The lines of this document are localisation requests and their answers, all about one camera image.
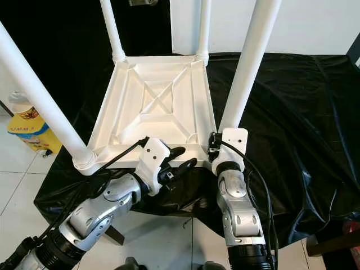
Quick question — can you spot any pink plastic bag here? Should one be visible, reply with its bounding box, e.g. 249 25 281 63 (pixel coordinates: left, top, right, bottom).
343 222 360 238

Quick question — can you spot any dark left robot foot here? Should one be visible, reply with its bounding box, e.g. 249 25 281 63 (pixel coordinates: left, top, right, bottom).
118 258 144 270

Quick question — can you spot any white brown paper cup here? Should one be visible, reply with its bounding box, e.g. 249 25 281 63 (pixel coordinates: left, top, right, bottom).
8 90 39 119

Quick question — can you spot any black plastic table sheet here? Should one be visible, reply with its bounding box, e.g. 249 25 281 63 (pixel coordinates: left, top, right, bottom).
34 52 360 251

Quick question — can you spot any dark grey wall post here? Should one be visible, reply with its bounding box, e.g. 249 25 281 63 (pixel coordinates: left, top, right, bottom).
346 34 360 68

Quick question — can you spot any yellow blue cardboard box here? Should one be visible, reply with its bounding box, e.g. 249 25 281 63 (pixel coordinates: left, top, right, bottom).
7 107 62 154

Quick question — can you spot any dark wooden table leg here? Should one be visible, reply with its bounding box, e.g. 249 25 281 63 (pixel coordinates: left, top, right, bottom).
104 225 125 245
307 231 360 257

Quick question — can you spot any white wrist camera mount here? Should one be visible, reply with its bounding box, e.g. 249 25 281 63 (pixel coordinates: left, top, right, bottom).
214 128 250 173
135 138 172 196

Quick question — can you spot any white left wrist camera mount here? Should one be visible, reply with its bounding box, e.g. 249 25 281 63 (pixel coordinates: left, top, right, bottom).
135 138 172 196

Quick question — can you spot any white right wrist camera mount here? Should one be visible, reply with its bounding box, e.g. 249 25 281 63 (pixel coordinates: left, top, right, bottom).
214 128 250 173

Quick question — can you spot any black door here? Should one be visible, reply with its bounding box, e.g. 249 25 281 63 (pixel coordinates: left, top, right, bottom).
0 0 173 122

